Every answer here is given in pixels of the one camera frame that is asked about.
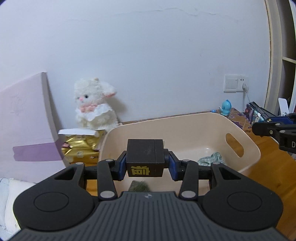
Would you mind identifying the green plaid cloth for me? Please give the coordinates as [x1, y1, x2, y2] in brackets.
[198, 152, 225, 166]

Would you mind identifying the clear bag of dried herbs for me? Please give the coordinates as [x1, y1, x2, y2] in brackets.
[128, 180, 151, 192]

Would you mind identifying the black box with gold character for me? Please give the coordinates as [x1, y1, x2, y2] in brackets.
[126, 139, 165, 177]

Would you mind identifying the dark printed card pack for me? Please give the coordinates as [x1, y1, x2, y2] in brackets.
[243, 101, 276, 125]

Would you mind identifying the purple patterned table mat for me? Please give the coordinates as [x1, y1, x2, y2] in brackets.
[225, 108, 252, 133]

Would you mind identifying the blue bird figurine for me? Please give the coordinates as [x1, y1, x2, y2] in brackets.
[220, 99, 232, 116]

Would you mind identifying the gold foil snack bag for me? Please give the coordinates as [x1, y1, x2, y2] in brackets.
[58, 128, 106, 164]

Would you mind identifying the white bed pillow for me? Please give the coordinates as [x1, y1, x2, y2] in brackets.
[1, 178, 35, 240]

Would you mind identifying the beige plastic storage basket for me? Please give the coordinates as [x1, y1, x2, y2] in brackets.
[95, 113, 260, 197]

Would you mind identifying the pink and purple headboard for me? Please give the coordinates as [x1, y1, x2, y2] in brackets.
[1, 72, 67, 183]

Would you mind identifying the white plush bunny toy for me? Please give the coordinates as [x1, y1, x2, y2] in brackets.
[74, 78, 119, 132]

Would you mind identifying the white plug and cable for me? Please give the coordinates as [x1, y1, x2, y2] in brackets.
[241, 83, 253, 105]

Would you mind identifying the white wall switch socket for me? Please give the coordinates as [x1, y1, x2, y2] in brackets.
[223, 74, 247, 92]

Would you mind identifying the cream wooden shelf frame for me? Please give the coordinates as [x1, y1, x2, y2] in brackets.
[264, 1, 295, 114]

